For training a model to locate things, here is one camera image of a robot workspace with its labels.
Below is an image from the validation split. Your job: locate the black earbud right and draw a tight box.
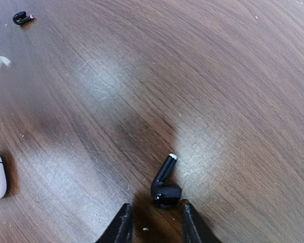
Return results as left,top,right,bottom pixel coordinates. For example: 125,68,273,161
149,153,182,209

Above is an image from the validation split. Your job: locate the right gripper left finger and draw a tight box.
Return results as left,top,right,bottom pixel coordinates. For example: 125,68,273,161
95,203,133,243

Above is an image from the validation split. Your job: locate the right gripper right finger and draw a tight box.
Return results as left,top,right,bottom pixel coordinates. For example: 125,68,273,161
181,199,221,243

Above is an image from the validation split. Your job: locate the black earbud left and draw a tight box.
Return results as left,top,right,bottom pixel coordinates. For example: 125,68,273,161
12,11,35,25

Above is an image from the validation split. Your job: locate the black earbud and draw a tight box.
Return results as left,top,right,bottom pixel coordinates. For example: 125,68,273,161
12,11,35,25
149,153,182,209

